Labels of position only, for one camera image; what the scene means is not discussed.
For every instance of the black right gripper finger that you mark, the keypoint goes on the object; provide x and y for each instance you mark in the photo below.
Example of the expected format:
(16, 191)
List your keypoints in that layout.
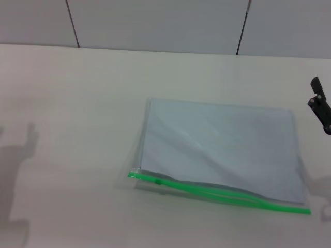
(322, 109)

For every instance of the clear document bag green zipper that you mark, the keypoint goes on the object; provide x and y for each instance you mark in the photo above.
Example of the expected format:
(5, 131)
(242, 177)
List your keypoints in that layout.
(232, 197)

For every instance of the green zipper slider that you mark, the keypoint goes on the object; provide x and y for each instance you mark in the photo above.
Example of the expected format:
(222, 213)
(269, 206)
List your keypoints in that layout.
(158, 182)

